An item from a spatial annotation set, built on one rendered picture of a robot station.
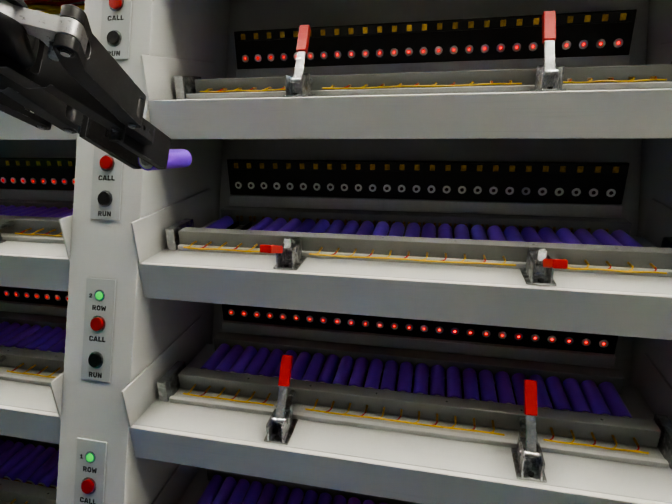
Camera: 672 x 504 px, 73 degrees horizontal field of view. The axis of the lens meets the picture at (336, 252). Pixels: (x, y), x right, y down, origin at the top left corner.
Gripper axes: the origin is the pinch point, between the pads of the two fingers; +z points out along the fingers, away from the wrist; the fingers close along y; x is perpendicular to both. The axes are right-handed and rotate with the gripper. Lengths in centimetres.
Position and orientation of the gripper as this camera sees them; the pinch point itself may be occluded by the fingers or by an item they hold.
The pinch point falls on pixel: (128, 137)
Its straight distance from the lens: 42.6
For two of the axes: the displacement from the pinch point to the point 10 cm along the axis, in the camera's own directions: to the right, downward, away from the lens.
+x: -0.8, 9.8, -1.7
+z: 1.9, 1.9, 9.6
